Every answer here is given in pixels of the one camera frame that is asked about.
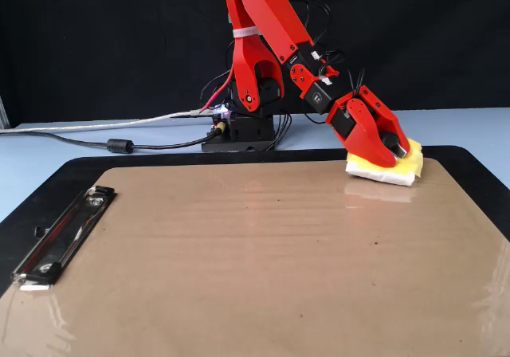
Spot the white zip tie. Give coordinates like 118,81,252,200
232,25,261,40

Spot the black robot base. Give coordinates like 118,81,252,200
200,109,281,154

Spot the silver metal clipboard clip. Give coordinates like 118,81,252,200
9,185,119,292

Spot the black backdrop cloth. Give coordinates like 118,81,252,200
0,0,510,129

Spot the brown clipboard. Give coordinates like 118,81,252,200
0,156,510,357

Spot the yellow white sponge with knob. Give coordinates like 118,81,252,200
343,131,425,187

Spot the black power cable with ferrite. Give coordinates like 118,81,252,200
0,121,229,155

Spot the robot controller circuit board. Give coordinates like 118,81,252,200
210,102,235,126

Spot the grey metal frame post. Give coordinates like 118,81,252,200
0,95,11,130

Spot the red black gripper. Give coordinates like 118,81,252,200
324,86,410,169

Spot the red power wire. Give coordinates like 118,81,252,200
198,66,235,114

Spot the black servo wire bundle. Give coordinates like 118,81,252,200
198,0,368,153

